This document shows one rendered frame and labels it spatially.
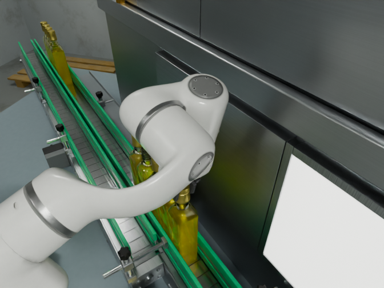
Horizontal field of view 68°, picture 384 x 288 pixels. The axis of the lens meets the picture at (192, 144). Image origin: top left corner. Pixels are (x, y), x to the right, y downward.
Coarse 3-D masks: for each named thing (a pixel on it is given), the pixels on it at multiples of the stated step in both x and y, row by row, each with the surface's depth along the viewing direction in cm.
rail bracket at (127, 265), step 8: (128, 248) 67; (152, 248) 72; (120, 256) 65; (128, 256) 66; (136, 256) 70; (144, 256) 71; (128, 264) 68; (112, 272) 67; (128, 272) 71; (128, 280) 72
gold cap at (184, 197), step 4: (188, 188) 61; (180, 192) 61; (184, 192) 61; (188, 192) 62; (180, 196) 62; (184, 196) 62; (188, 196) 63; (180, 200) 62; (184, 200) 62; (188, 200) 63
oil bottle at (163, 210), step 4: (172, 200) 68; (168, 204) 68; (160, 208) 74; (164, 208) 71; (168, 208) 69; (160, 212) 75; (164, 212) 72; (160, 216) 76; (164, 216) 73; (160, 220) 78; (164, 220) 75; (168, 220) 72; (164, 224) 76; (168, 224) 73; (164, 228) 77; (168, 228) 74; (168, 232) 76; (168, 236) 77
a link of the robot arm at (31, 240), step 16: (16, 192) 34; (0, 208) 32; (16, 208) 32; (32, 208) 31; (0, 224) 31; (16, 224) 31; (32, 224) 31; (0, 240) 30; (16, 240) 30; (32, 240) 31; (48, 240) 32; (64, 240) 34; (0, 256) 30; (16, 256) 31; (32, 256) 32; (48, 256) 34; (0, 272) 30; (16, 272) 31; (32, 272) 33; (48, 272) 35; (64, 272) 38
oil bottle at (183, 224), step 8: (176, 208) 66; (192, 208) 66; (168, 216) 69; (176, 216) 65; (184, 216) 65; (192, 216) 66; (176, 224) 66; (184, 224) 65; (192, 224) 67; (176, 232) 68; (184, 232) 67; (192, 232) 69; (176, 240) 70; (184, 240) 69; (192, 240) 72; (184, 248) 71; (192, 248) 74; (184, 256) 74; (192, 256) 76
